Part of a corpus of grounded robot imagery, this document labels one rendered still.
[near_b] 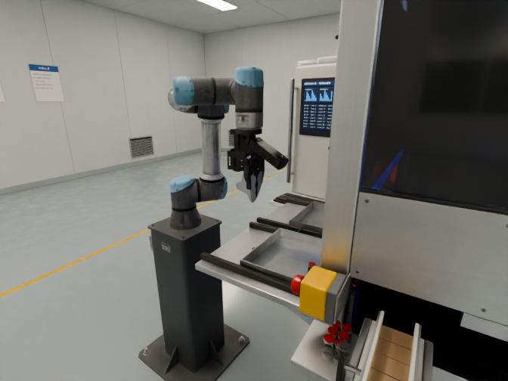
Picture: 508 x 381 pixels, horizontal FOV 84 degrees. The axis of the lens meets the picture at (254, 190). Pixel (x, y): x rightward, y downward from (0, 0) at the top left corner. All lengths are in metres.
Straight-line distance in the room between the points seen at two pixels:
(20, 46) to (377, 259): 5.62
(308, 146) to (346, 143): 1.15
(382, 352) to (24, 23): 5.82
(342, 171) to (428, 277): 0.24
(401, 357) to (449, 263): 0.19
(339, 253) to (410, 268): 0.13
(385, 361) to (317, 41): 6.31
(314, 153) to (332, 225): 1.11
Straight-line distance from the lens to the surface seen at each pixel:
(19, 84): 5.71
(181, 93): 0.81
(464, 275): 0.61
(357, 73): 0.55
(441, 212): 0.57
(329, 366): 0.66
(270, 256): 0.94
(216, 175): 1.32
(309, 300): 0.60
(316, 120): 1.66
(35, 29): 5.92
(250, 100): 0.75
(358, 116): 0.55
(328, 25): 6.61
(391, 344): 0.66
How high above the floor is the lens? 1.37
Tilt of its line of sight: 18 degrees down
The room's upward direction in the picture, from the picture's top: straight up
